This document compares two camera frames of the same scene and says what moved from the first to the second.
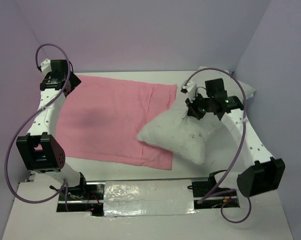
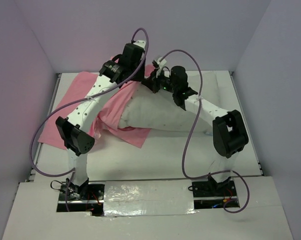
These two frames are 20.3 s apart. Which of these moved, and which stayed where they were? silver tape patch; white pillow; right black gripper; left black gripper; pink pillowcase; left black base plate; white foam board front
Moved: pink pillowcase; left black gripper; right black gripper; white pillow
Stayed: left black base plate; silver tape patch; white foam board front
